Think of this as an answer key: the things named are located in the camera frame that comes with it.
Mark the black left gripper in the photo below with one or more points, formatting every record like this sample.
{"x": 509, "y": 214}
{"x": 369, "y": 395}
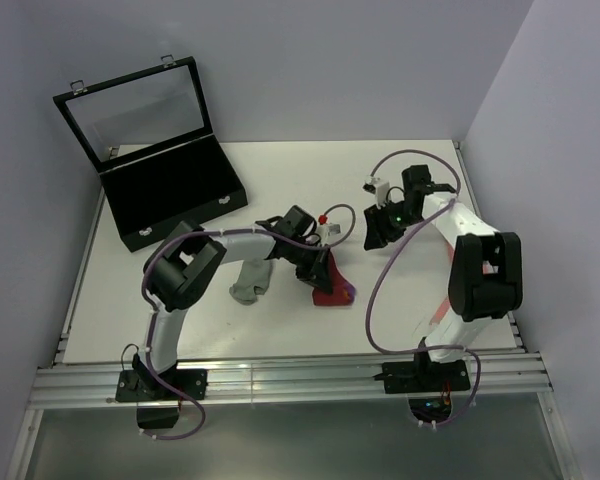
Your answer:
{"x": 316, "y": 273}

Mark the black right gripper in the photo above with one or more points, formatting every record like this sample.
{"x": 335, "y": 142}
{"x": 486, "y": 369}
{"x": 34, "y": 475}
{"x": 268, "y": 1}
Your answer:
{"x": 377, "y": 231}

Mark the maroon sock with orange cuff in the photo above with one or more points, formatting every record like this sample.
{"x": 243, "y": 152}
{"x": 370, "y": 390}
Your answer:
{"x": 343, "y": 292}

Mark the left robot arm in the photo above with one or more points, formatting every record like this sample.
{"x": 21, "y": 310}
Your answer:
{"x": 180, "y": 270}

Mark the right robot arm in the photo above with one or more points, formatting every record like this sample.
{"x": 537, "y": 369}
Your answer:
{"x": 485, "y": 281}

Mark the grey-green ankle sock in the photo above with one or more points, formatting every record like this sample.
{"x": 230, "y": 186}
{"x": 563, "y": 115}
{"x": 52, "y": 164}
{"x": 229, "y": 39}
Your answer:
{"x": 253, "y": 281}

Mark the pink patterned sock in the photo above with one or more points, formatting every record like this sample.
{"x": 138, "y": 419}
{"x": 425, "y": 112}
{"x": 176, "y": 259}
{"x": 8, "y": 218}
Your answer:
{"x": 444, "y": 307}

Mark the black display case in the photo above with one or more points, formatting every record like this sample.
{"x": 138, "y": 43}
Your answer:
{"x": 149, "y": 136}

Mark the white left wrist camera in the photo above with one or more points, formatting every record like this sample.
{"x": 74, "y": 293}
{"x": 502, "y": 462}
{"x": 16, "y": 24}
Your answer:
{"x": 326, "y": 229}

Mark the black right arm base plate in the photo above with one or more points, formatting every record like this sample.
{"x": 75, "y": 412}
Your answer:
{"x": 412, "y": 377}

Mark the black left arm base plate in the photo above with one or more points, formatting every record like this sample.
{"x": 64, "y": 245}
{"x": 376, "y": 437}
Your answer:
{"x": 132, "y": 389}

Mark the aluminium frame rail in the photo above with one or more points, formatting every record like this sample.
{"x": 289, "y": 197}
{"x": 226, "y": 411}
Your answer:
{"x": 282, "y": 380}

